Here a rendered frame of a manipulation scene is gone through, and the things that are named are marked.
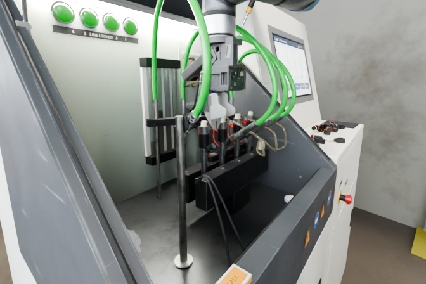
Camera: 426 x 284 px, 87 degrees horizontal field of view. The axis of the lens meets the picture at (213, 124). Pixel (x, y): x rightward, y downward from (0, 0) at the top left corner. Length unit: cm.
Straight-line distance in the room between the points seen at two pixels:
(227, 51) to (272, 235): 37
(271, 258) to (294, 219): 12
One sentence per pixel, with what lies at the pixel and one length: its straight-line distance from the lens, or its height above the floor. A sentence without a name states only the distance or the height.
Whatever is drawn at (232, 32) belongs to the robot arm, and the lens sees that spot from 53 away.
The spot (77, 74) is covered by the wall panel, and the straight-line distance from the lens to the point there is 70.
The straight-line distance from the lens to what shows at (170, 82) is 85.
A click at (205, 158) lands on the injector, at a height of 102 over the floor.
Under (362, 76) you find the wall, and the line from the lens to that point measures 246.
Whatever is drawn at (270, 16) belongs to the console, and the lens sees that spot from 110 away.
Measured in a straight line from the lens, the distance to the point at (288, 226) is 48.
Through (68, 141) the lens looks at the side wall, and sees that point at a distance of 34.
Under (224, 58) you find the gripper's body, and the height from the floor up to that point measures 127.
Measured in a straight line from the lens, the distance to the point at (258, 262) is 40.
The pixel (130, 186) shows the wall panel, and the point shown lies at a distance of 83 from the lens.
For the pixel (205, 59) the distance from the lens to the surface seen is 36.
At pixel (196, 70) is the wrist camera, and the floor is 124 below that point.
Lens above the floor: 122
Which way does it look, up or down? 11 degrees down
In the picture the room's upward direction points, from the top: straight up
